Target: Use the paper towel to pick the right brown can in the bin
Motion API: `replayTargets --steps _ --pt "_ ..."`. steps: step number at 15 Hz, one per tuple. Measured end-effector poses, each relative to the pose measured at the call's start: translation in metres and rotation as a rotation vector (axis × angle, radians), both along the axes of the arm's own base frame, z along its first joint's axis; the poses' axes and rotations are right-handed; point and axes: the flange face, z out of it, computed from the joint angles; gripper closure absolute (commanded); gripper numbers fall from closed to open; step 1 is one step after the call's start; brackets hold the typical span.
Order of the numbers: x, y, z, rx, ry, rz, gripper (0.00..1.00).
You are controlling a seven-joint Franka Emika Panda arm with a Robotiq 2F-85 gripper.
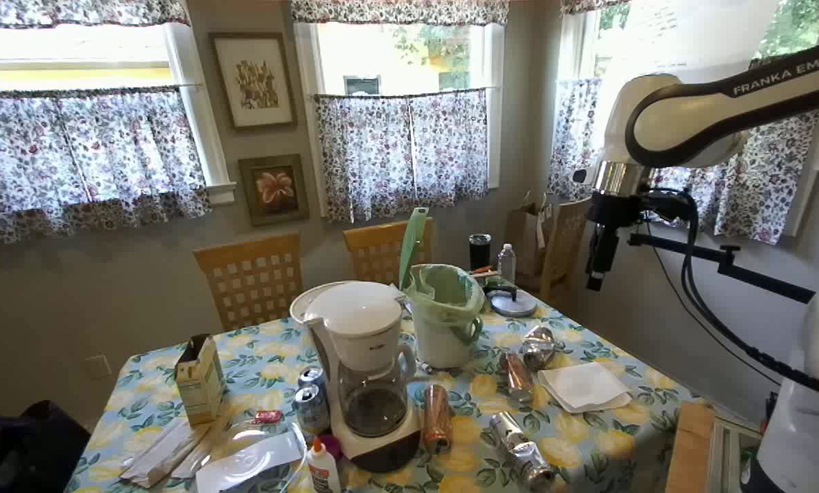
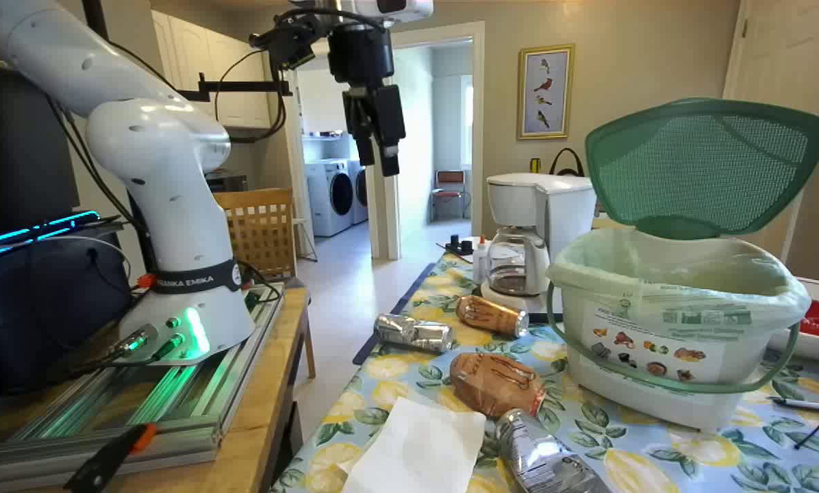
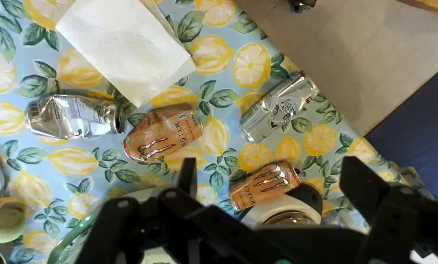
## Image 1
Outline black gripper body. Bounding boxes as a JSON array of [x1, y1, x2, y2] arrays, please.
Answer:
[[583, 188, 649, 275]]

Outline white paper towel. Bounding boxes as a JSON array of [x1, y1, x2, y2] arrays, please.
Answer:
[[539, 358, 637, 417]]

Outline brown energy drink can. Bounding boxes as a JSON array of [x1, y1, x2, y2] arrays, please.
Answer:
[[501, 351, 537, 410], [423, 380, 456, 453]]

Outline green bin liner bag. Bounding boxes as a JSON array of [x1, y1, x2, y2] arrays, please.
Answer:
[[405, 261, 490, 346]]

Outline green bin lid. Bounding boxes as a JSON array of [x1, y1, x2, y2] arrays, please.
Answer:
[[394, 205, 437, 291]]

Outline wooden lattice-back chair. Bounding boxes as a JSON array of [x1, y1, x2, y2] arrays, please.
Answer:
[[341, 217, 437, 284], [193, 231, 308, 334], [516, 198, 596, 310]]

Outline round grey metal dish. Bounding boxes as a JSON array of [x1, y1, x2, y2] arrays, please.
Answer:
[[486, 281, 539, 320]]

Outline clear plastic water bottle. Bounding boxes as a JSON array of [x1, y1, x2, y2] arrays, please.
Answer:
[[497, 242, 518, 288]]

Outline black tumbler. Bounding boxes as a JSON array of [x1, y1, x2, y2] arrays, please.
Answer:
[[467, 231, 497, 275]]

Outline lemon print tablecloth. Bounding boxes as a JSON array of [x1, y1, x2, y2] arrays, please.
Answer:
[[63, 291, 704, 493]]

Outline floral cafe curtain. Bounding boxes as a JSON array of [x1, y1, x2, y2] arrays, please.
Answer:
[[0, 86, 211, 243], [545, 77, 819, 246], [313, 87, 493, 227]]

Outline floral window valance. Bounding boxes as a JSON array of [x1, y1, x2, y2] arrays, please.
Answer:
[[287, 0, 513, 27], [559, 0, 631, 13], [0, 0, 193, 31]]

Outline white drip coffee maker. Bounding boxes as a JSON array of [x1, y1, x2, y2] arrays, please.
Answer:
[[303, 279, 424, 477]]

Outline white plate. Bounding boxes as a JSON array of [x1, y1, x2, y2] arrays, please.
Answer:
[[287, 279, 357, 325]]

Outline white glue bottle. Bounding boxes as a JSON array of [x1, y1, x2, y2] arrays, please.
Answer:
[[305, 438, 345, 493]]

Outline framed dark flower picture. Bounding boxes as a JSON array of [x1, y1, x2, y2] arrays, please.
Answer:
[[237, 150, 313, 231]]

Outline framed light botanical picture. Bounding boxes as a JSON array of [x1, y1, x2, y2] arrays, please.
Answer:
[[209, 31, 298, 134]]

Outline clear plastic packet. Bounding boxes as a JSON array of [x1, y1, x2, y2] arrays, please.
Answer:
[[194, 425, 311, 493]]

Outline beige green carton box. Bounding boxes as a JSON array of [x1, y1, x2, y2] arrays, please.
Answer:
[[171, 331, 227, 431]]

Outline wrapped wooden utensils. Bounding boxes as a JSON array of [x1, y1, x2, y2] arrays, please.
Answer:
[[119, 413, 214, 491]]

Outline black bag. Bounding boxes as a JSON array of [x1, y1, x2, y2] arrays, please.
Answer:
[[0, 398, 93, 493]]

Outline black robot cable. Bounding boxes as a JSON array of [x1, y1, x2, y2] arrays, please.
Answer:
[[645, 187, 819, 402]]

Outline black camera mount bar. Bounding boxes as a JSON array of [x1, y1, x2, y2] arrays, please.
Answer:
[[628, 231, 816, 308]]

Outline wall outlet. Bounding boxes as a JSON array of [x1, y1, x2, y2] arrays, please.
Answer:
[[86, 353, 116, 383]]

